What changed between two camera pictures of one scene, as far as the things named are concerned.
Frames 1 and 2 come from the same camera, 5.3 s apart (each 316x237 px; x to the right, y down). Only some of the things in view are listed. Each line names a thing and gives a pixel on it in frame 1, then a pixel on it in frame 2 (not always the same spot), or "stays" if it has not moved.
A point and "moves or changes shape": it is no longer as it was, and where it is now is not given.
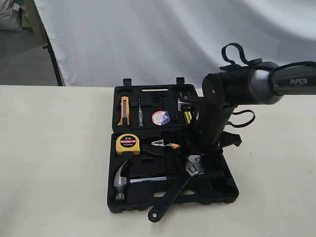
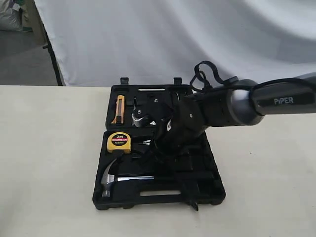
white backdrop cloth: (99, 43) stays
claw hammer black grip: (120, 181) → (107, 179)
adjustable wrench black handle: (193, 168) → (190, 191)
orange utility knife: (125, 119) → (119, 118)
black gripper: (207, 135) → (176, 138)
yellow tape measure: (127, 142) → (119, 141)
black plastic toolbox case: (153, 161) moves or changes shape
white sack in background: (11, 16) stays
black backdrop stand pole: (49, 47) stays
